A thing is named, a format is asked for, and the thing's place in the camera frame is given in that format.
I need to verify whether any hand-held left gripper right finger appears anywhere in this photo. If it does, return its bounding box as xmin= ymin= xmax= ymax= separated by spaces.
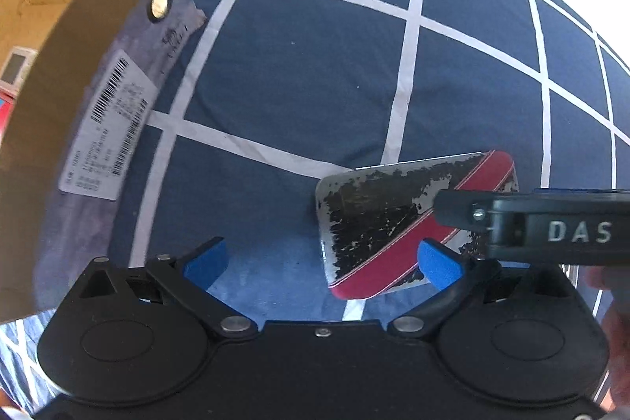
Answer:
xmin=386 ymin=239 xmax=585 ymax=342

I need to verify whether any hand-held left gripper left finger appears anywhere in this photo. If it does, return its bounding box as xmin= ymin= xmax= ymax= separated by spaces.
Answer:
xmin=69 ymin=237 xmax=259 ymax=343

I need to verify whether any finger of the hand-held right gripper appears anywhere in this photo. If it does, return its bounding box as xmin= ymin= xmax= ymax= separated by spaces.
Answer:
xmin=433 ymin=189 xmax=499 ymax=235

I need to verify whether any cardboard box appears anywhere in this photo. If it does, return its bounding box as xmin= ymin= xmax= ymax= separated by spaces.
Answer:
xmin=0 ymin=0 xmax=208 ymax=323

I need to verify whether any red and blue detergent box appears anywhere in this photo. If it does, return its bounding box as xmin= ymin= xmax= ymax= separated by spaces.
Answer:
xmin=0 ymin=88 xmax=18 ymax=140

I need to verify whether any small white remote with screen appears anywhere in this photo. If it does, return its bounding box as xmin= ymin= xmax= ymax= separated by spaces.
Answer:
xmin=0 ymin=47 xmax=37 ymax=87

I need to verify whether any person's right hand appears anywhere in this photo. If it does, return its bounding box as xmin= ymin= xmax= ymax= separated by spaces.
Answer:
xmin=587 ymin=265 xmax=630 ymax=406

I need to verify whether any navy white checked bed sheet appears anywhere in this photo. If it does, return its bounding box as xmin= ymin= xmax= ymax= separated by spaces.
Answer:
xmin=0 ymin=0 xmax=630 ymax=420

